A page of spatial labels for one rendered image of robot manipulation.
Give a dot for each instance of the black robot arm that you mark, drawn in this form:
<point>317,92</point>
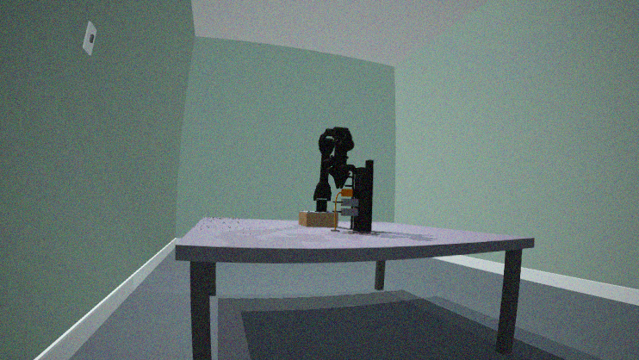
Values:
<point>343,143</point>

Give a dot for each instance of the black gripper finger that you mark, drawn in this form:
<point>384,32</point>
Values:
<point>342,178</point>
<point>336,179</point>

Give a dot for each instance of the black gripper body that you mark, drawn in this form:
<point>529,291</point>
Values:
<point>343,166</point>

